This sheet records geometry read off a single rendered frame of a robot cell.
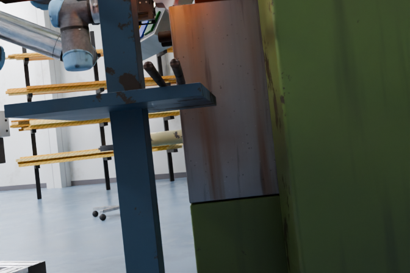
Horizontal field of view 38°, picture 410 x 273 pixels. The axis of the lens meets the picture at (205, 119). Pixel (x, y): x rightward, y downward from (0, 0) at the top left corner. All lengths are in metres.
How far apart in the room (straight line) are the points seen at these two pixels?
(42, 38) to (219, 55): 0.58
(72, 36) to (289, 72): 0.69
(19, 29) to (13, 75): 9.05
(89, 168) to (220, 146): 8.52
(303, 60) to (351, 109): 0.12
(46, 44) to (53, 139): 8.18
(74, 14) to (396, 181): 0.91
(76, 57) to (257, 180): 0.57
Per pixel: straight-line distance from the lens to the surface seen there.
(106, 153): 7.89
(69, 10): 1.60
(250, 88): 1.34
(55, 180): 9.92
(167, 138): 1.91
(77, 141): 9.92
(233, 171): 1.34
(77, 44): 1.58
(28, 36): 1.73
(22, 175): 10.73
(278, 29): 1.09
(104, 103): 0.90
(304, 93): 1.08
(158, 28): 1.97
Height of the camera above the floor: 0.62
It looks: 1 degrees up
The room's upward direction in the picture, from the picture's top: 6 degrees counter-clockwise
